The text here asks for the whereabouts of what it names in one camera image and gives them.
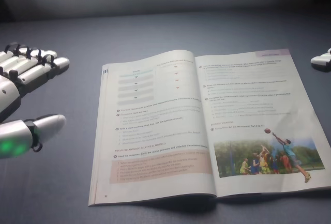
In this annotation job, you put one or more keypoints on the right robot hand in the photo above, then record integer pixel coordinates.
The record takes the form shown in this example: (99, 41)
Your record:
(322, 62)

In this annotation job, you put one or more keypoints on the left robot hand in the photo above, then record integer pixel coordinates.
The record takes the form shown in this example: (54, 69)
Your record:
(10, 92)

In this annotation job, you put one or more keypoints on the textbook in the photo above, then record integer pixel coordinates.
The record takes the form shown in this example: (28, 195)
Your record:
(186, 120)

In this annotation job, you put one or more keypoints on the grey table cloth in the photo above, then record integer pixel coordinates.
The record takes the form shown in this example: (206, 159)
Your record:
(51, 190)

